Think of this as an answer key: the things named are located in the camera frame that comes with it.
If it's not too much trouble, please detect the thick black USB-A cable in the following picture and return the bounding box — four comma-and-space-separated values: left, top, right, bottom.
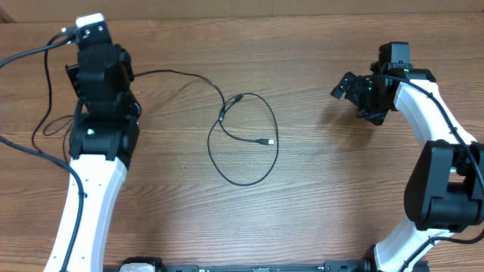
206, 91, 281, 187

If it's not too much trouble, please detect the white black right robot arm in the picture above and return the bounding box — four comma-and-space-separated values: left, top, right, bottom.
324, 42, 483, 272

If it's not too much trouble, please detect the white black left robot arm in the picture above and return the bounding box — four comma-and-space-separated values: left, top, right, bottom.
45, 42, 141, 271

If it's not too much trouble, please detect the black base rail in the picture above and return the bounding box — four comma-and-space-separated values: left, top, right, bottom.
105, 256, 430, 272

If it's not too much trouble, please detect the short black cable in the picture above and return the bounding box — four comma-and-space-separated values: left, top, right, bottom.
42, 114, 76, 164

